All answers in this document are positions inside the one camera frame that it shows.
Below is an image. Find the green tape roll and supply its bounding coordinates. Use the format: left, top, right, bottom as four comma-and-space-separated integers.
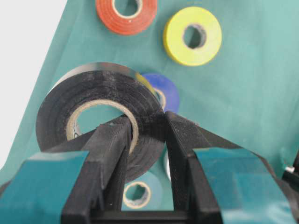
121, 171, 174, 211

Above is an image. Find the black tape roll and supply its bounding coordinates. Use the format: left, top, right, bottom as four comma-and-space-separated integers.
36, 63, 165, 182

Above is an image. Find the white plastic tray case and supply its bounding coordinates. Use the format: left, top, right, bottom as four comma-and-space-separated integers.
0, 0, 66, 166

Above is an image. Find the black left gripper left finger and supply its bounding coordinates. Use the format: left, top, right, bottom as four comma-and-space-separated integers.
0, 124, 131, 224

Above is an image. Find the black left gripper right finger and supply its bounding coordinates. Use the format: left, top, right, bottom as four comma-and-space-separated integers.
165, 112, 299, 224

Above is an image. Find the red tape roll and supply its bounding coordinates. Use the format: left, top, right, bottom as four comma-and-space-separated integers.
95, 0, 157, 35

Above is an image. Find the yellow tape roll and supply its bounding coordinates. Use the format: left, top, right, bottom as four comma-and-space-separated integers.
163, 7, 222, 66

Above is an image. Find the blue tape roll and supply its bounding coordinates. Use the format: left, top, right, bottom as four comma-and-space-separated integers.
142, 72, 180, 113

